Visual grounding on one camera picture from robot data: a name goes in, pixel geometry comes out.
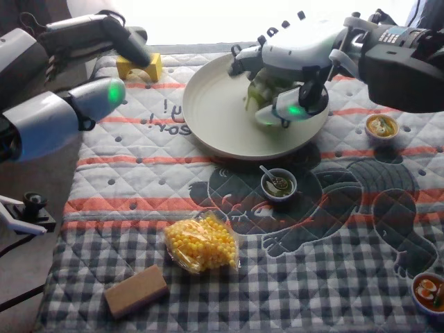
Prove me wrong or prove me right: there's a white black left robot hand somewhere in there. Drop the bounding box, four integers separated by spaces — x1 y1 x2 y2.
0 12 154 112

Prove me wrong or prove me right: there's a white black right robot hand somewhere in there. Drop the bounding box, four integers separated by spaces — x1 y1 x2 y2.
228 10 346 128

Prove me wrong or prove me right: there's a green object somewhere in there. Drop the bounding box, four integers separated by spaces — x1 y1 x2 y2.
245 69 300 112

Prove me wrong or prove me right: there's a bag of yellow corn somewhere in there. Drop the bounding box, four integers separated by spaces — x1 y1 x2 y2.
162 212 241 275

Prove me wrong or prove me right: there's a round cream plate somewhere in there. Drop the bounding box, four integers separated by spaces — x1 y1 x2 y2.
182 51 330 160

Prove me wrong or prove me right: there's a yellow arch toy block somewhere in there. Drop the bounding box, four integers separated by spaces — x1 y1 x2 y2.
116 52 164 83

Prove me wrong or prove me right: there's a small bowl of yellow noodles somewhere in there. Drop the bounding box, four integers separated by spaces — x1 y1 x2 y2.
364 114 399 141

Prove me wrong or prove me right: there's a small bowl of green soup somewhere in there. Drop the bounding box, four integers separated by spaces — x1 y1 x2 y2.
259 165 298 202

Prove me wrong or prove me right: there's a grey quilt with bear print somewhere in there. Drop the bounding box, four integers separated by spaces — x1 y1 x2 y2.
34 43 444 333

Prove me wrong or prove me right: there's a tan wooden block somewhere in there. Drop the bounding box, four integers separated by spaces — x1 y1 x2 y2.
103 265 170 320

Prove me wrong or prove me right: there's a small bowl of egg ramen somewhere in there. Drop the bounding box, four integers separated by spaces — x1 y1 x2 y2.
411 273 444 315

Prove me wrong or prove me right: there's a small black camera lens module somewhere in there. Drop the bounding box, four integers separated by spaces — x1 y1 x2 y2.
6 191 57 234

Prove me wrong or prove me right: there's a white bracket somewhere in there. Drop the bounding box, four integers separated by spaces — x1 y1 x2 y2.
0 194 48 237

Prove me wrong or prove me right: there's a black cable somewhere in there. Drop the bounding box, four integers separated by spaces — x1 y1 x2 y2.
0 284 46 311
0 237 27 259

